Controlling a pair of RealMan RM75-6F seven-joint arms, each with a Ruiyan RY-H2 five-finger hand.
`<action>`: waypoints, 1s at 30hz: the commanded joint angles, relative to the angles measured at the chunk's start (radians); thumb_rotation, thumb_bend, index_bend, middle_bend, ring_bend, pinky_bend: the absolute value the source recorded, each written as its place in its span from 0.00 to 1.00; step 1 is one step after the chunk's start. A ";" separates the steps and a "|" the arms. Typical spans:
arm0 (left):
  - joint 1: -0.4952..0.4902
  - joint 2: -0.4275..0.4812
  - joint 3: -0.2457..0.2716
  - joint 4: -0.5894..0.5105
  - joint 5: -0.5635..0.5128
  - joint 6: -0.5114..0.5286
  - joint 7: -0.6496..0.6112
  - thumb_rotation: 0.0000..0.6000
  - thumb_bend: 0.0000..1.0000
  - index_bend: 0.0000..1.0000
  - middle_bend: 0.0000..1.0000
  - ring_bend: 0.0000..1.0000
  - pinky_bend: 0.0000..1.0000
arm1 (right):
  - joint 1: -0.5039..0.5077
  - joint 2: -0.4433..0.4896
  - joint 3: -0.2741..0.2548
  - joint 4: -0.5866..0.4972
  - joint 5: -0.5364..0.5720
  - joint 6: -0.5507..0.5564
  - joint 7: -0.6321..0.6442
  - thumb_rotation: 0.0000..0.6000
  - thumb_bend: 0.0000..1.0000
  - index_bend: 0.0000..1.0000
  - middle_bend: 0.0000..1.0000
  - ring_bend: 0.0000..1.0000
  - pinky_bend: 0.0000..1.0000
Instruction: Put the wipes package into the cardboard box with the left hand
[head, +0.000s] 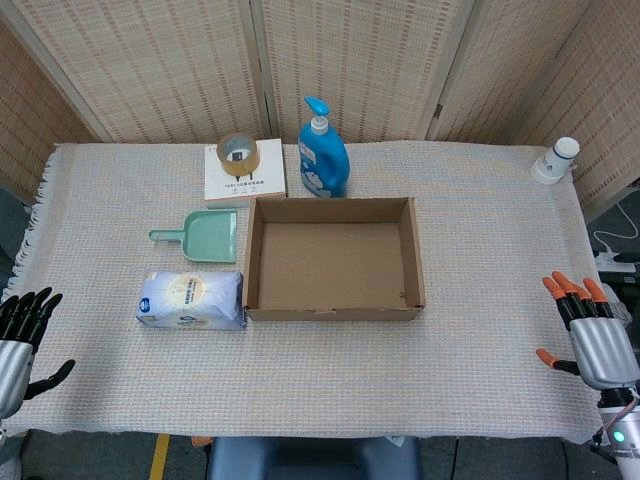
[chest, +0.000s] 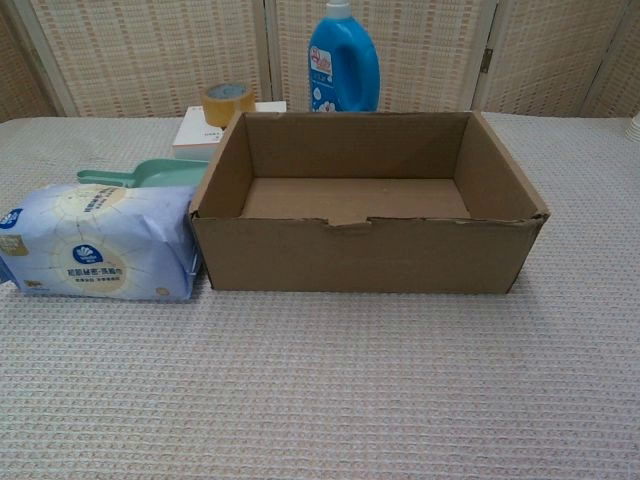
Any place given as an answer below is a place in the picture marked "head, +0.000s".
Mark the white power strip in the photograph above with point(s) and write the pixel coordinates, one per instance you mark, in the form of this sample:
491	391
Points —
615	261

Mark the mint green plastic dustpan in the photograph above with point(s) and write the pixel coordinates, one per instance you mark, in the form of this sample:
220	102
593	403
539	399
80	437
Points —
207	237

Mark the white woven tablecloth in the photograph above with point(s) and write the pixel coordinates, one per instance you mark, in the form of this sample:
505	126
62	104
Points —
350	370

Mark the right orange-tipped robot hand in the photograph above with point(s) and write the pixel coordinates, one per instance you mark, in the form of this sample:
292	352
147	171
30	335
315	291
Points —
602	350

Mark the flat white cardboard box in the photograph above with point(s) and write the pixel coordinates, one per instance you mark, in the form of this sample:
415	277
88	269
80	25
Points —
260	175

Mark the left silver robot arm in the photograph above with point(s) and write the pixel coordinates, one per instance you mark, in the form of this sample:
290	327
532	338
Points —
4	440

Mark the metal screen hinge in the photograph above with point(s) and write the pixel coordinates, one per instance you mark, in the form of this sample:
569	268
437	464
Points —
438	111

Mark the bamboo folding screen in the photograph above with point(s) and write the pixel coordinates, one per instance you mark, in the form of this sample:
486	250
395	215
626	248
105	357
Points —
165	70

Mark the left black-fingered robot hand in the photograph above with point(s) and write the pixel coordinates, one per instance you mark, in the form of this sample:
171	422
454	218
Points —
15	360

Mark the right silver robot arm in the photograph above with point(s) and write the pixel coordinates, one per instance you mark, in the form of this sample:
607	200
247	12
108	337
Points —
622	435

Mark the blue pump detergent bottle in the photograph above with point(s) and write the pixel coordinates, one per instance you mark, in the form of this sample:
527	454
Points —
325	165

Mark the blue and white tissue pack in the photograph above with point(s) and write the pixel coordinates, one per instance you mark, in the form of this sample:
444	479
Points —
192	300

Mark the open brown cardboard box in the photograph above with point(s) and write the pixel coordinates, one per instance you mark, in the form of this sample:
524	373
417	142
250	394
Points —
335	260

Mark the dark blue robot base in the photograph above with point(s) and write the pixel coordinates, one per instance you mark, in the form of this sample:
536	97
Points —
310	460

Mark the brown packing tape roll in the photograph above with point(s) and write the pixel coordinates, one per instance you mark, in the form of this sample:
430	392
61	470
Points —
226	162

